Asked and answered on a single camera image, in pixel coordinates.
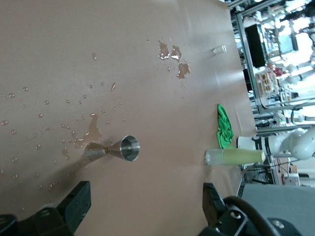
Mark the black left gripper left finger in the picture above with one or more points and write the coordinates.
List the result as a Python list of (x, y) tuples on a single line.
[(76, 204)]

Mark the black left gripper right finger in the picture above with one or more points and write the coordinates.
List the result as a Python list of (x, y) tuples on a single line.
[(211, 206)]

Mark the steel double-cone jigger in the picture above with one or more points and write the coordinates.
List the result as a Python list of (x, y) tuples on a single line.
[(123, 148)]

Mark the clear glass beaker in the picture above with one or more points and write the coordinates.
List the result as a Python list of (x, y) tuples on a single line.
[(219, 50)]

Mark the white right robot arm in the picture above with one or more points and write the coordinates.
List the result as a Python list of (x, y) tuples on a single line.
[(290, 145)]

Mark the glass shaker with olive sleeve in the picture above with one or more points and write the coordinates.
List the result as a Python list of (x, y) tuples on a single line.
[(233, 157)]

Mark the grey panel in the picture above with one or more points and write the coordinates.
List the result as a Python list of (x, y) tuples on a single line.
[(278, 201)]

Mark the small brown liquid puddle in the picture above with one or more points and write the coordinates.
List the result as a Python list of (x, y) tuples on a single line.
[(93, 130)]

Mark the green microfiber cloth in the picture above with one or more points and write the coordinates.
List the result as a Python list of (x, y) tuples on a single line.
[(225, 130)]

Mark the large brown liquid puddle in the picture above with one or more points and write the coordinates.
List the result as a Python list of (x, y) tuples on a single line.
[(180, 66)]

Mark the brown table mat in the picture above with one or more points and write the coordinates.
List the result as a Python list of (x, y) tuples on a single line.
[(123, 49)]

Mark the black display panel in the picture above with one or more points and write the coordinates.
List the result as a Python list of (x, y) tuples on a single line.
[(254, 46)]

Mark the aluminium frame rail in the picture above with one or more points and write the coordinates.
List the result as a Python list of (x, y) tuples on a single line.
[(243, 54)]

